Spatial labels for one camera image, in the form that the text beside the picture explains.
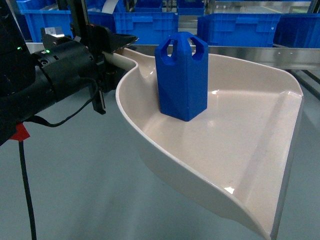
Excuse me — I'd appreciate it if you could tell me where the blue storage bin centre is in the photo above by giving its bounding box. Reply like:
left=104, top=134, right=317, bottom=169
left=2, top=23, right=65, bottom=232
left=113, top=12, right=179, bottom=45

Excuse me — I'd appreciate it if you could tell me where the black cable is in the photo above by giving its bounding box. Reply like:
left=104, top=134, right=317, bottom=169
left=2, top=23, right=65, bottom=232
left=18, top=77, right=100, bottom=240

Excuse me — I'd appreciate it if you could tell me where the beige plastic dustpan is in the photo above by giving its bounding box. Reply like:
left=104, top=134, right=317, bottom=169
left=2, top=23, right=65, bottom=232
left=106, top=48, right=304, bottom=240

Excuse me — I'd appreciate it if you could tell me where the blue plastic part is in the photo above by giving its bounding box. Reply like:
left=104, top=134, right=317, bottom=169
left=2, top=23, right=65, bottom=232
left=155, top=31, right=209, bottom=122

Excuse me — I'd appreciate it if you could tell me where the blue storage bin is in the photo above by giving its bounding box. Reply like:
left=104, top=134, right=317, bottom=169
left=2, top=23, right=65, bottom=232
left=113, top=12, right=179, bottom=45
left=197, top=13, right=281, bottom=48
left=16, top=0, right=116, bottom=43

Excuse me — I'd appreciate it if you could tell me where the metal shelf rack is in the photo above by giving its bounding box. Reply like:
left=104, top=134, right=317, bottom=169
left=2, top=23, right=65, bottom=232
left=24, top=0, right=320, bottom=101

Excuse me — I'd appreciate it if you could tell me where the blue storage bin right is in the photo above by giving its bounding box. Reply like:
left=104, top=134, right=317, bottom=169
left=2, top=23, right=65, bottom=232
left=197, top=13, right=281, bottom=48

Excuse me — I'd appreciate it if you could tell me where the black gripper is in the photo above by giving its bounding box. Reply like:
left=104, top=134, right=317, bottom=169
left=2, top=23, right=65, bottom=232
left=32, top=24, right=139, bottom=115

